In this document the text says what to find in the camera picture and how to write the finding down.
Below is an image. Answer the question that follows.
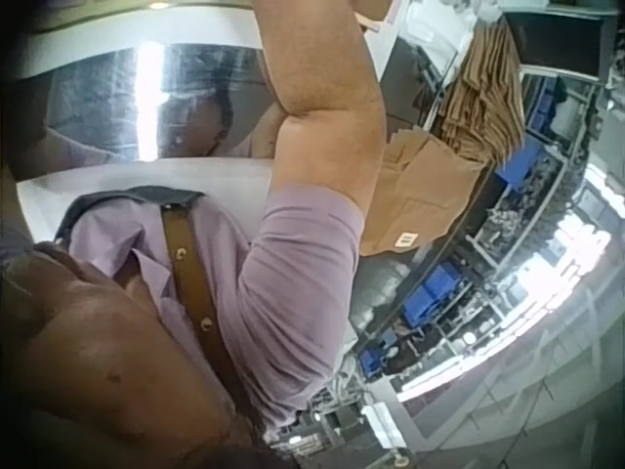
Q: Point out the shiny steel panel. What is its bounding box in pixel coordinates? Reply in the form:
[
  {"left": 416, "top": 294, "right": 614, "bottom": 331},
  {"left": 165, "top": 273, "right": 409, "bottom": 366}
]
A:
[{"left": 14, "top": 42, "right": 274, "bottom": 183}]

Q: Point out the dark monitor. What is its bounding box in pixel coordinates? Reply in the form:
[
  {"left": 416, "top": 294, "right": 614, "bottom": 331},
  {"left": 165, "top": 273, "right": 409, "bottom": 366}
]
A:
[{"left": 502, "top": 8, "right": 617, "bottom": 83}]

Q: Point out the stack of brown paper bags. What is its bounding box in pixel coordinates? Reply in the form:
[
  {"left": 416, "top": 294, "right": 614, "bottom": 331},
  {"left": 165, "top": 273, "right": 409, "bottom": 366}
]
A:
[{"left": 429, "top": 13, "right": 527, "bottom": 166}]

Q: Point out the metal shelf rack with bins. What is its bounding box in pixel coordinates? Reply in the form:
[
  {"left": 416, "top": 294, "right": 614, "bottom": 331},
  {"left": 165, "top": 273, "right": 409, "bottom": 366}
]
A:
[{"left": 272, "top": 72, "right": 606, "bottom": 460}]

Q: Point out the brown cardboard box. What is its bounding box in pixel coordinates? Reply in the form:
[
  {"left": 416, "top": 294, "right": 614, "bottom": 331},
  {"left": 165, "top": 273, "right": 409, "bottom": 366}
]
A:
[{"left": 359, "top": 130, "right": 489, "bottom": 257}]

